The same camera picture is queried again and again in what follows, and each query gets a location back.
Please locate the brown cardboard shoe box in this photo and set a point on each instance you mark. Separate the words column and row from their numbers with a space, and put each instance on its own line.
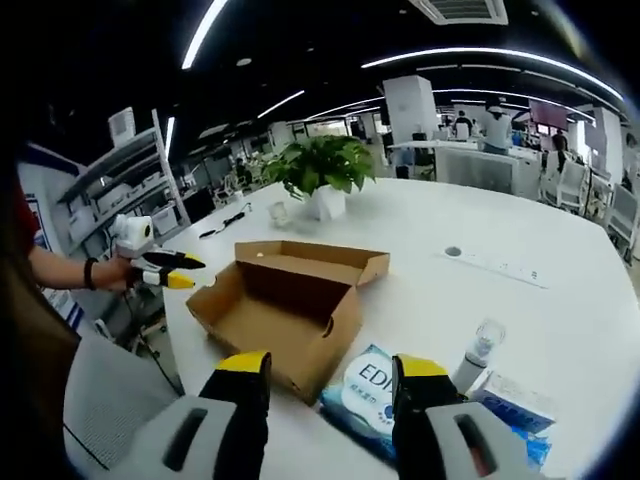
column 280, row 310

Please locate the person's dark red clothing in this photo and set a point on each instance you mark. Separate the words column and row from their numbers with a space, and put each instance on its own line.
column 35, row 350

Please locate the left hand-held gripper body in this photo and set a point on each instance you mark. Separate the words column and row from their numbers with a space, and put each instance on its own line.
column 132, row 237

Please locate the white paper cup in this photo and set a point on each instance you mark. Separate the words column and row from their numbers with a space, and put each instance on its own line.
column 279, row 215

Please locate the blue bordered notice board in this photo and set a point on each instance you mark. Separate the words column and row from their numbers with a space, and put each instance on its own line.
column 50, row 220

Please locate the white blue carton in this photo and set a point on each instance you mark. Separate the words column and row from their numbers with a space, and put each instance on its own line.
column 515, row 400

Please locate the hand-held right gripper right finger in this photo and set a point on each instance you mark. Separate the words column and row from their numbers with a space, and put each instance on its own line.
column 425, row 425

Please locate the black wristband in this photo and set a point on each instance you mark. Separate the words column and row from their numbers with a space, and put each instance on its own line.
column 91, row 274

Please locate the white table socket strip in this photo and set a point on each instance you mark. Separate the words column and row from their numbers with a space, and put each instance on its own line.
column 495, row 265

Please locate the person's left hand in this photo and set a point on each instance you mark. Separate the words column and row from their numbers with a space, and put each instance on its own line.
column 115, row 275

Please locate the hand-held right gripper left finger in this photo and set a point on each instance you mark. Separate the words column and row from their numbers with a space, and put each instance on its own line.
column 240, row 415

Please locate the grey mesh office chair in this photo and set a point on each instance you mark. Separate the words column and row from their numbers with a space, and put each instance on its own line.
column 115, row 400

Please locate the grey metal shelf rack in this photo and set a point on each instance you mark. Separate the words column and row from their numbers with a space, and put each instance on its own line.
column 130, row 190

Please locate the purple wall screen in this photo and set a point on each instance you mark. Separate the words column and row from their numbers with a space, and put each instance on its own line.
column 549, row 112

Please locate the ceiling air vent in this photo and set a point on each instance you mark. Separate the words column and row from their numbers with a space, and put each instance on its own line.
column 457, row 10

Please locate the white spray bottle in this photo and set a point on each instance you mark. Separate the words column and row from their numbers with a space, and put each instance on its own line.
column 475, row 365

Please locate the white blue wipes soft pack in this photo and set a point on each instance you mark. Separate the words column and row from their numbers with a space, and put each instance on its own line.
column 360, row 395

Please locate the potted green plant white pot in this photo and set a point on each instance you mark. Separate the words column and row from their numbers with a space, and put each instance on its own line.
column 320, row 165

